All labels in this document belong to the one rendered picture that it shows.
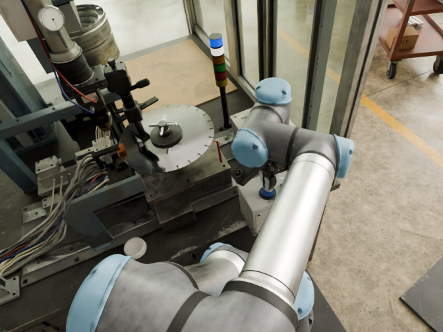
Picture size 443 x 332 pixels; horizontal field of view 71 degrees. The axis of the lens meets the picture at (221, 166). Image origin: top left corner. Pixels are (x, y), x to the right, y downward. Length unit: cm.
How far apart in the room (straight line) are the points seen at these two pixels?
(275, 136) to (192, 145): 48
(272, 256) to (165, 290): 13
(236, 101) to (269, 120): 87
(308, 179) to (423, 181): 183
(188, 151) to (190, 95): 59
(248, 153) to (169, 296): 32
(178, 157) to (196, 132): 12
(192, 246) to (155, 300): 69
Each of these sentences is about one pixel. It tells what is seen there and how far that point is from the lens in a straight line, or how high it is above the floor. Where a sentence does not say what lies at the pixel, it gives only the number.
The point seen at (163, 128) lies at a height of 99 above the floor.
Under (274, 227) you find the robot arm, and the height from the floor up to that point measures 129.
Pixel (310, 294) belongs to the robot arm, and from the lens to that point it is 75.
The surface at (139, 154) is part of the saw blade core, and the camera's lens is 105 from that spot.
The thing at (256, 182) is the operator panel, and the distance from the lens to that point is 96.
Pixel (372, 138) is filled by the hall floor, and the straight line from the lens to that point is 245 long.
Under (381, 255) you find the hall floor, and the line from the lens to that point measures 193.
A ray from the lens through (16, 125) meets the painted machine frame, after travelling 125.
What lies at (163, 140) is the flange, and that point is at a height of 96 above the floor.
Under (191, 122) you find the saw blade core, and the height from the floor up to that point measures 95.
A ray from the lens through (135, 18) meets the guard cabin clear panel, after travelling 203.
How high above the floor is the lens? 167
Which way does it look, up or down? 50 degrees down
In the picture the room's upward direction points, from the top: 10 degrees counter-clockwise
